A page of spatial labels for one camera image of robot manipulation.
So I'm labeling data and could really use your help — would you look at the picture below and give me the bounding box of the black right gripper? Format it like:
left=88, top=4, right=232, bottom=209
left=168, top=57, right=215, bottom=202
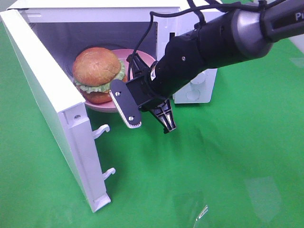
left=126, top=53, right=176, bottom=133

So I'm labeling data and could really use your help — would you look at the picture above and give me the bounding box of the round white door button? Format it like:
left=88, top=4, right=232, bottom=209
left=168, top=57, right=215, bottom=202
left=186, top=89, right=200, bottom=101

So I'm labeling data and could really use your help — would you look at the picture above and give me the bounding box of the pink round plate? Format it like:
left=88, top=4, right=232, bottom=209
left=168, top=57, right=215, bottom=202
left=84, top=48, right=157, bottom=114

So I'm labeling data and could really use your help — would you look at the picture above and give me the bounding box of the white microwave knob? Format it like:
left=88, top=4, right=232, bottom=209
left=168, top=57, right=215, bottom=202
left=190, top=71, right=206, bottom=85

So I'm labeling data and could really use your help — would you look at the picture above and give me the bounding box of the burger with lettuce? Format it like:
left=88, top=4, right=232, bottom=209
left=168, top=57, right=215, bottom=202
left=72, top=47, right=127, bottom=104

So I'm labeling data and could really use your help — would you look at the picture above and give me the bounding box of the white microwave door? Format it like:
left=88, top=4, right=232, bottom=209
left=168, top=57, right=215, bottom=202
left=0, top=9, right=115, bottom=212

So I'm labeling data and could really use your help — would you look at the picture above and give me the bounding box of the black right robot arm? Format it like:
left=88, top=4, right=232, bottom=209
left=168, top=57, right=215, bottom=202
left=118, top=0, right=304, bottom=133

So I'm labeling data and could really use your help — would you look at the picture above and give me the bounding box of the white microwave oven body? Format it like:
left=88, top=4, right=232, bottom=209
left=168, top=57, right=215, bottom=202
left=5, top=0, right=217, bottom=104

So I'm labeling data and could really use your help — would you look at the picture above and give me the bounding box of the clear tape patch centre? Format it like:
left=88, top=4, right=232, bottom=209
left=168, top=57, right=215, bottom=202
left=172, top=190, right=209, bottom=225

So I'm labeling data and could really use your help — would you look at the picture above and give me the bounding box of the clear tape patch far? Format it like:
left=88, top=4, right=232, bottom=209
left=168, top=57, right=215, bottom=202
left=290, top=57, right=304, bottom=68

